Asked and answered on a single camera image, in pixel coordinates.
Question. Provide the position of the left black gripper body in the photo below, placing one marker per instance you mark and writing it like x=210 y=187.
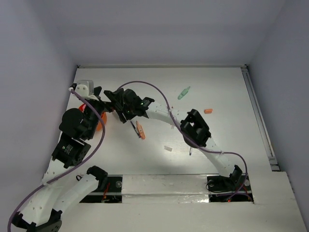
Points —
x=101 y=106

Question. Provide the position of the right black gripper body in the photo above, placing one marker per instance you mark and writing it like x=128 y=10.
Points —
x=128 y=111

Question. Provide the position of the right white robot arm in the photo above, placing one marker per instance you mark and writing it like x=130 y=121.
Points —
x=195 y=131

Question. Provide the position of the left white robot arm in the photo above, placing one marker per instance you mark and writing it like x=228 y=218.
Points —
x=44 y=208

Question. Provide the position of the purple gel pen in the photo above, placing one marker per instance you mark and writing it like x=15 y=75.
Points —
x=135 y=129

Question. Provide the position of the small orange cap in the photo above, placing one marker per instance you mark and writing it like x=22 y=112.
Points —
x=208 y=111

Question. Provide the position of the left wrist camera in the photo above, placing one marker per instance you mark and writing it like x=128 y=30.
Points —
x=85 y=89

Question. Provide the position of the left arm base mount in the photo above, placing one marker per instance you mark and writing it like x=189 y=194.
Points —
x=112 y=193

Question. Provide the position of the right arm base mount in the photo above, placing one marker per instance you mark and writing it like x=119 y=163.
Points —
x=222 y=191

